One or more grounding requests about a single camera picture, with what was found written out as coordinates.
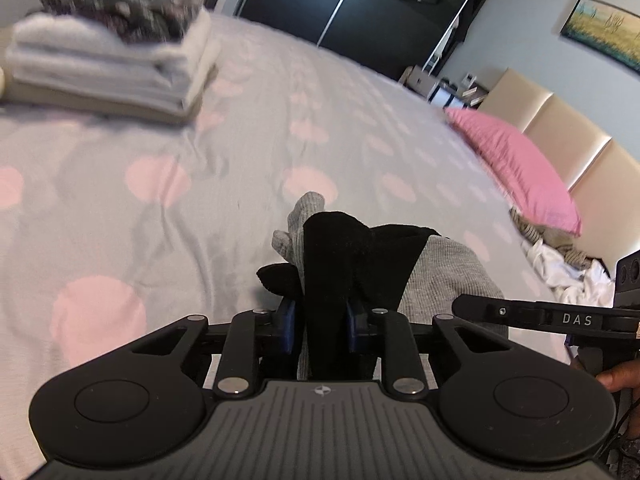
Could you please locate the black and grey shirt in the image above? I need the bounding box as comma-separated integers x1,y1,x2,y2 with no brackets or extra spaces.
256,191,508,381

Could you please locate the polka dot bed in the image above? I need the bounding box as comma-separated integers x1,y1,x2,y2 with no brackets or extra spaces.
0,12,576,480

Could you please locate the pink pillow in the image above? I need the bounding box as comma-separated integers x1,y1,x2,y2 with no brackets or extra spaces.
444,107,583,237

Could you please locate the beige folded garment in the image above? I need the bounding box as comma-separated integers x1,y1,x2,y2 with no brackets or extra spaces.
0,82,201,127

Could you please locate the white shirt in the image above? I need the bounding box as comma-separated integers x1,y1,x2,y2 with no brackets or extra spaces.
525,240,616,306

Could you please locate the olive striped garment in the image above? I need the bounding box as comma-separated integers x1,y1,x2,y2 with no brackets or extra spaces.
510,207,608,271

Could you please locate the light grey folded garment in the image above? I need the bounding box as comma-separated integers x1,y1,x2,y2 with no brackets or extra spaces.
12,10,213,68

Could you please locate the white nightstand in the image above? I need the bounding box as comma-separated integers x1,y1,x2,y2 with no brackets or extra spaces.
400,65,488,111

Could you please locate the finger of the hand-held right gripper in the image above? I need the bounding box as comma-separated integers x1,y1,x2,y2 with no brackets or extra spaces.
451,294,546,331

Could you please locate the stack of folded clothes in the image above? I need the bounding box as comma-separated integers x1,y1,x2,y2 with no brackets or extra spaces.
6,45,221,113

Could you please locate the framed landscape painting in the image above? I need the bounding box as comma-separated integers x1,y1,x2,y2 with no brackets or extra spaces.
560,0,640,73

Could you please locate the black sliding wardrobe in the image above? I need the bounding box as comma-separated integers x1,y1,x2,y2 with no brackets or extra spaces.
235,0,511,81

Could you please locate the dark floral folded garment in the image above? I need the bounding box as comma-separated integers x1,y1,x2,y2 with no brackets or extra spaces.
39,0,205,45

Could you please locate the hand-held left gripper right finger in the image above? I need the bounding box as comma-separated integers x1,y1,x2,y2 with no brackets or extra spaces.
346,299,508,398

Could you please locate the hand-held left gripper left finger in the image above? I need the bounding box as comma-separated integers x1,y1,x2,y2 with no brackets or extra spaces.
131,296,297,401

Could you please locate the cream padded headboard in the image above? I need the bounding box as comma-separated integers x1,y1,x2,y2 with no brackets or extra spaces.
477,67,640,271

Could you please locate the person's right hand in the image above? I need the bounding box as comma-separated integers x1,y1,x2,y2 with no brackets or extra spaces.
597,364,640,394

